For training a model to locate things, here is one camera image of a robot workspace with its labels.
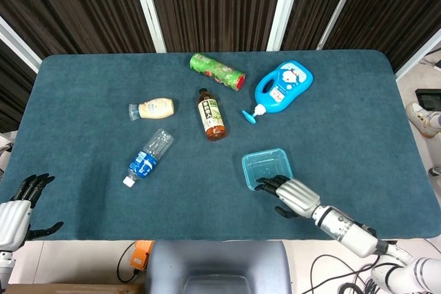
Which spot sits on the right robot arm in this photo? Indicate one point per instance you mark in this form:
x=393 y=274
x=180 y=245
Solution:
x=351 y=232

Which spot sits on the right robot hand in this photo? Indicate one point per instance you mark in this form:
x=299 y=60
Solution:
x=298 y=196

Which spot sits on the teal tablecloth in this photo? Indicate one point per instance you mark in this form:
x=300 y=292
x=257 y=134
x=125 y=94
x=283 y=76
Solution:
x=103 y=135

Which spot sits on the cream sauce bottle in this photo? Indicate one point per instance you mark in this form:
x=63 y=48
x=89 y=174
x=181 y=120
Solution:
x=155 y=108

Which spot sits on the blue pump detergent bottle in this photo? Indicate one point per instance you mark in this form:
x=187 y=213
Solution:
x=286 y=87

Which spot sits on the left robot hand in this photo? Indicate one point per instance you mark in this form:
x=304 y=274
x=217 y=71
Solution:
x=13 y=218

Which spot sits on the white shoe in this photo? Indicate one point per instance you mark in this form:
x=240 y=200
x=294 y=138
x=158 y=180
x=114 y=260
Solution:
x=422 y=118

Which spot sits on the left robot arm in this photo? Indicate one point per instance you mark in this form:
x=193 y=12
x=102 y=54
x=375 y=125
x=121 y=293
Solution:
x=6 y=263

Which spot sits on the clear water bottle blue label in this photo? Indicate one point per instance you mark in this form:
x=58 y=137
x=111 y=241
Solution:
x=144 y=163

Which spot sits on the brown tea bottle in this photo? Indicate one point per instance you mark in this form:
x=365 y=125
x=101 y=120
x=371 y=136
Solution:
x=212 y=115

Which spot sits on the green snack canister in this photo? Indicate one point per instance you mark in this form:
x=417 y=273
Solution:
x=215 y=70

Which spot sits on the blue container lid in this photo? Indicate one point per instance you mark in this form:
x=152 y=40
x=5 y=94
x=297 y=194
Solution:
x=262 y=163

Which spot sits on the orange device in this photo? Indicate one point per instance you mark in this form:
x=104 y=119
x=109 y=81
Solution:
x=142 y=254

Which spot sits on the dark pleated folding screen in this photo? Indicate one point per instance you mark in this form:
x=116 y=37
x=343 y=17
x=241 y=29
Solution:
x=220 y=1

